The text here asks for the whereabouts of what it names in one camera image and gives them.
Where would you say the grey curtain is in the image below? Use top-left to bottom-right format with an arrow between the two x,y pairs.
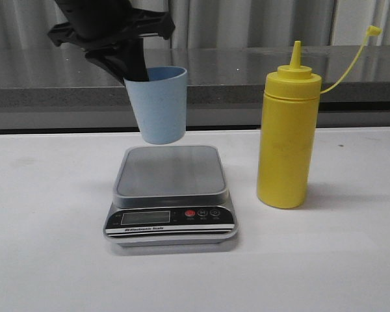
0,1 -> 390,49

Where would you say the yellow squeeze bottle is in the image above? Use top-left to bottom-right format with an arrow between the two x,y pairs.
257,25 -> 382,209

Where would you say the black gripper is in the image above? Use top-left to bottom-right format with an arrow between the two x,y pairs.
47,1 -> 176,85

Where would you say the light blue plastic cup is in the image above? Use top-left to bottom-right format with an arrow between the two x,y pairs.
124,66 -> 188,145

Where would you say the grey stone counter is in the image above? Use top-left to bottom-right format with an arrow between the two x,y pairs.
0,45 -> 390,133

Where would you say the silver electronic kitchen scale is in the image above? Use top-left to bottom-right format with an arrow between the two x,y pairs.
103,145 -> 239,248

